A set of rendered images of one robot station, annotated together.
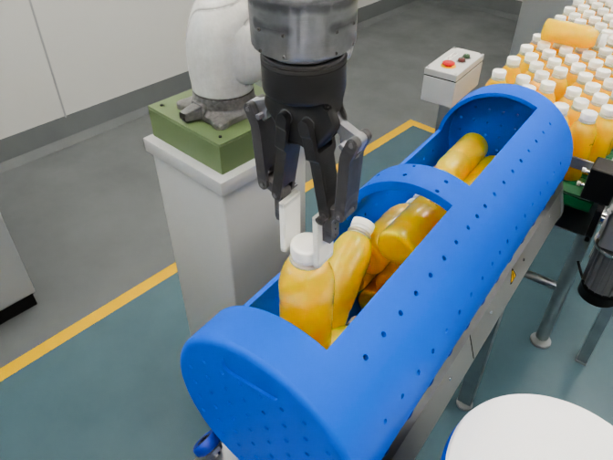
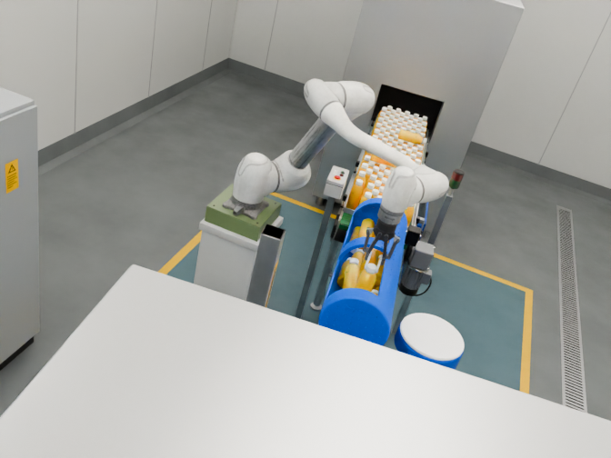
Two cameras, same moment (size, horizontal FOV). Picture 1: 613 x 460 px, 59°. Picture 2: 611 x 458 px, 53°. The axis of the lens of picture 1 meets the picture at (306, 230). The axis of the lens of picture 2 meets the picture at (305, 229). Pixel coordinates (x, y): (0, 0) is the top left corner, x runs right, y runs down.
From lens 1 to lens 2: 1.92 m
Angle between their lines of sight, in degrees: 26
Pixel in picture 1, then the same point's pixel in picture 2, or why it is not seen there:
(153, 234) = (96, 282)
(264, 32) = (387, 218)
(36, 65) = not seen: outside the picture
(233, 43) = (266, 179)
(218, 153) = (257, 231)
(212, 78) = (253, 194)
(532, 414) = (419, 318)
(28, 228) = not seen: outside the picture
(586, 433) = (435, 321)
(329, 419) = (385, 313)
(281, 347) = (368, 296)
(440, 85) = (334, 188)
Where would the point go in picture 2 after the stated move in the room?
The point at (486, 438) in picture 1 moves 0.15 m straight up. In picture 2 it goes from (410, 325) to (421, 298)
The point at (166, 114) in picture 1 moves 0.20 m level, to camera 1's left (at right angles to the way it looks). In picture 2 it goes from (221, 211) to (179, 212)
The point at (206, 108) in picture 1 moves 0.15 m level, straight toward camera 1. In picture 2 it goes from (245, 208) to (261, 224)
